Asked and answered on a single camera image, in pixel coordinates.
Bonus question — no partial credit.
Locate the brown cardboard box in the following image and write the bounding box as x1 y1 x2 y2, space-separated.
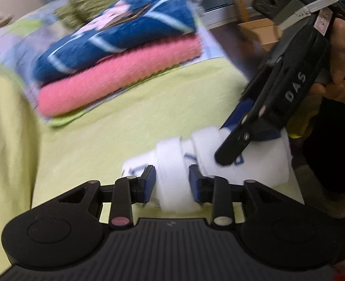
238 18 282 52

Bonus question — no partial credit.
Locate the light green bed sheet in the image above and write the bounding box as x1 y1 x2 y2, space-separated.
0 58 247 274

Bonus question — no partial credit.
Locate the person's right hand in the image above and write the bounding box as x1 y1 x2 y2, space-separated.
309 18 345 104

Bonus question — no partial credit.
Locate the pastel patchwork quilt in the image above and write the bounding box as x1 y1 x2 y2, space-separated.
0 0 227 127

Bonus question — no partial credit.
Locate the green zigzag pattern cushion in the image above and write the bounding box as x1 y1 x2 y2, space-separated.
54 0 116 30

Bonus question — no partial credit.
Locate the white canvas shopping bag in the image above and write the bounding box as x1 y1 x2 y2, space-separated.
122 127 292 214

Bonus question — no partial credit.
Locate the blue patterned folded blanket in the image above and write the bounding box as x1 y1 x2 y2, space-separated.
33 0 196 84

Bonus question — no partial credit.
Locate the pink ribbed folded towel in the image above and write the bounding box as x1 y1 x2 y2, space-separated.
37 33 202 117

